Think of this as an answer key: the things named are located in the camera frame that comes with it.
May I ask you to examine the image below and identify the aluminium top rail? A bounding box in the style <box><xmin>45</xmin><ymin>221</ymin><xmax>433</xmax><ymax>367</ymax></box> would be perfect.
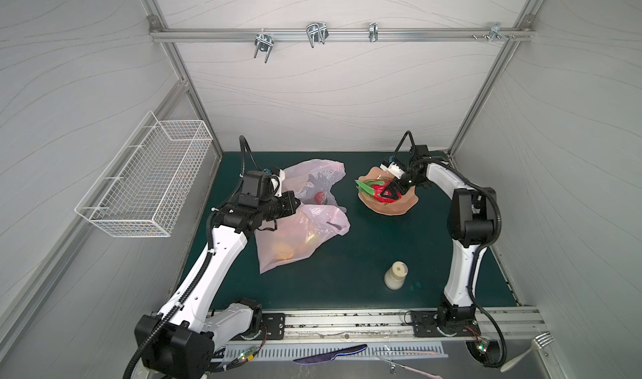
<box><xmin>150</xmin><ymin>26</ymin><xmax>536</xmax><ymax>43</ymax></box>

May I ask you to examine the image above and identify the green table mat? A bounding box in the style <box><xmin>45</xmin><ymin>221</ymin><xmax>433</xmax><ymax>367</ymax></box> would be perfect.
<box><xmin>180</xmin><ymin>150</ymin><xmax>518</xmax><ymax>310</ymax></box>

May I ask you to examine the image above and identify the metal corner bracket clamp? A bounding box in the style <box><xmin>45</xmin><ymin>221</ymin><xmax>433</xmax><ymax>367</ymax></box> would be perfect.
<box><xmin>471</xmin><ymin>22</ymin><xmax>517</xmax><ymax>44</ymax></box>

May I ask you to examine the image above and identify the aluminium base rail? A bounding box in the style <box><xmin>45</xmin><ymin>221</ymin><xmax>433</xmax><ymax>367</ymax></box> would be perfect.
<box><xmin>144</xmin><ymin>305</ymin><xmax>550</xmax><ymax>347</ymax></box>

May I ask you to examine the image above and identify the peach scalloped fruit bowl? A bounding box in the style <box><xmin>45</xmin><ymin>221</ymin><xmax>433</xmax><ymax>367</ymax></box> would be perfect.
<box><xmin>357</xmin><ymin>167</ymin><xmax>419</xmax><ymax>216</ymax></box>

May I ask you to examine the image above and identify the purple plastic knife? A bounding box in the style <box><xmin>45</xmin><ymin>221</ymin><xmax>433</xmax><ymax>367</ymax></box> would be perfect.
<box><xmin>294</xmin><ymin>344</ymin><xmax>368</xmax><ymax>366</ymax></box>

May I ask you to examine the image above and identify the silver fork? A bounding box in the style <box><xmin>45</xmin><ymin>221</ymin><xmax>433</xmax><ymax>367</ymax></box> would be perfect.
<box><xmin>499</xmin><ymin>332</ymin><xmax>554</xmax><ymax>373</ymax></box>

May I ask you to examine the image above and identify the cream plastic bottle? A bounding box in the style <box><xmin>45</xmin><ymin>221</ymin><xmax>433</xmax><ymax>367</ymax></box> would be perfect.
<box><xmin>384</xmin><ymin>261</ymin><xmax>408</xmax><ymax>290</ymax></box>

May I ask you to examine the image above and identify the pink plastic utensil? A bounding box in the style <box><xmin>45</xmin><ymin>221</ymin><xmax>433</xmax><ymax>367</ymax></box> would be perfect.
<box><xmin>376</xmin><ymin>356</ymin><xmax>442</xmax><ymax>379</ymax></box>

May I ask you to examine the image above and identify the metal u-bolt clamp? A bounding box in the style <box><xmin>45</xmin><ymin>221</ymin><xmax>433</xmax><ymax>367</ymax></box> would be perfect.
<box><xmin>253</xmin><ymin>31</ymin><xmax>274</xmax><ymax>63</ymax></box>

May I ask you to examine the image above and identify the metal hook clamp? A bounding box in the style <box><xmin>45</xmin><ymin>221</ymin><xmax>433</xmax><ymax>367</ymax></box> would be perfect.
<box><xmin>305</xmin><ymin>21</ymin><xmax>329</xmax><ymax>48</ymax></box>

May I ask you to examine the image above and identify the small metal ring clamp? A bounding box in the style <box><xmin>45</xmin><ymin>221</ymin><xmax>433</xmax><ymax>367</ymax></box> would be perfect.
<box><xmin>369</xmin><ymin>22</ymin><xmax>379</xmax><ymax>43</ymax></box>

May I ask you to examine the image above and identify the red yellow peach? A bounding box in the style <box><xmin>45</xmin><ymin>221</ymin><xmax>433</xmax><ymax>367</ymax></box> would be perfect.
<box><xmin>314</xmin><ymin>192</ymin><xmax>327</xmax><ymax>205</ymax></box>

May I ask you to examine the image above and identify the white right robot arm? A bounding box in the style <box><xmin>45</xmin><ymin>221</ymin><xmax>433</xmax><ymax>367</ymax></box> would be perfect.
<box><xmin>381</xmin><ymin>146</ymin><xmax>502</xmax><ymax>337</ymax></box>

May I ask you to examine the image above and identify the white wire basket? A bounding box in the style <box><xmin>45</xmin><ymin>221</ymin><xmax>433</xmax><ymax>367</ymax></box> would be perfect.
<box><xmin>75</xmin><ymin>111</ymin><xmax>212</xmax><ymax>238</ymax></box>

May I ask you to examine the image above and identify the pink plastic bag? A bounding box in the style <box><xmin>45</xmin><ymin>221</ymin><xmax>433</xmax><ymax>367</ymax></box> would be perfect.
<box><xmin>255</xmin><ymin>159</ymin><xmax>350</xmax><ymax>274</ymax></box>

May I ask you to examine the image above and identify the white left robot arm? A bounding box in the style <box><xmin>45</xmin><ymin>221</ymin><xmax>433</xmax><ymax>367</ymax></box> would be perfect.
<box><xmin>123</xmin><ymin>168</ymin><xmax>301</xmax><ymax>378</ymax></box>

